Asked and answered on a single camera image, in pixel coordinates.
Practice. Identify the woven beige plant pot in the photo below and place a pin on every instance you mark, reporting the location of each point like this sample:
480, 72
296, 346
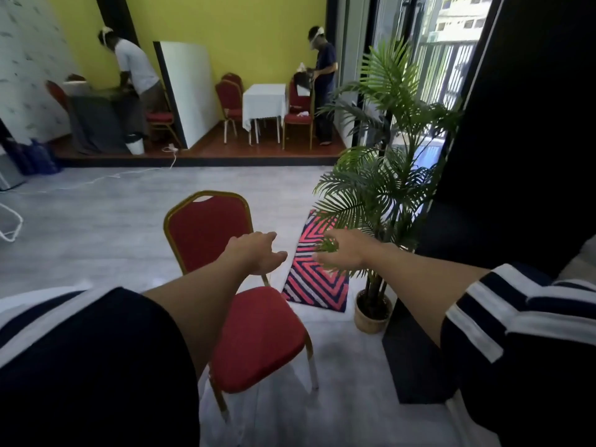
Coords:
370, 316

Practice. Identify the striped pink and navy rug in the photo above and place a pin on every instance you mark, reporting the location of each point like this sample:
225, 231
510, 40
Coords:
313, 274

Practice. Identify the blue water bottles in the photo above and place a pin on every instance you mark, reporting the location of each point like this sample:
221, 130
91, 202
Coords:
32, 158

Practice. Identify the green potted palm plant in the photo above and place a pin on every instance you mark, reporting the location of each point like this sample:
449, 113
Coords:
386, 172

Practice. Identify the person's right hand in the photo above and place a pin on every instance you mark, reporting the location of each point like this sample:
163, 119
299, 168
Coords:
347, 252

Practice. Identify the metal balcony railing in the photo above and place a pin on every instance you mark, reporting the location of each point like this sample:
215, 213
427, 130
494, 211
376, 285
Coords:
440, 72

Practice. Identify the person's right forearm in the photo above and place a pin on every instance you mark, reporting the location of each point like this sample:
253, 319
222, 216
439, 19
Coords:
419, 283

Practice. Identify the person's left hand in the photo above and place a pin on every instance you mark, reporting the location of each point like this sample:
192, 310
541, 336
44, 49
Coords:
254, 252

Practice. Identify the person's left forearm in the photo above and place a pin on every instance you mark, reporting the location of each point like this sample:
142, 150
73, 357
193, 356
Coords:
205, 302

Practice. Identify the white bucket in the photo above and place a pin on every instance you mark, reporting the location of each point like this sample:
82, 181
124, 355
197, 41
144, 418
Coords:
135, 145

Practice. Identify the white leaning board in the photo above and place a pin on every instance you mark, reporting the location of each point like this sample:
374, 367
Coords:
191, 88

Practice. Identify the white-clothed small table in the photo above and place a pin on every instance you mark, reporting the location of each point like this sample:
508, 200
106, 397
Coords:
264, 104

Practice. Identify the person's left thumb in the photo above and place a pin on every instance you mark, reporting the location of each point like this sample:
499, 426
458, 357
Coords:
278, 258

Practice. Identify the grey-clothed table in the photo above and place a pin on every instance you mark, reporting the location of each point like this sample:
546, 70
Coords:
105, 118

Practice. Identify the red gold-framed banquet chair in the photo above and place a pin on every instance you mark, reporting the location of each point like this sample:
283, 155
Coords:
233, 79
229, 102
246, 293
57, 93
299, 109
161, 120

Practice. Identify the navy white-striped shirt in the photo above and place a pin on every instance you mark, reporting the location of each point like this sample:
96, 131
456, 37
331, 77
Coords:
512, 349

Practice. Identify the black curtain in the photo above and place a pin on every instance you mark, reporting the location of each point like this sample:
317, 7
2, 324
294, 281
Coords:
526, 130

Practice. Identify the person's right thumb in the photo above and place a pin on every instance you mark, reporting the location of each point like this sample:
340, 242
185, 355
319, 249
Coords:
326, 256

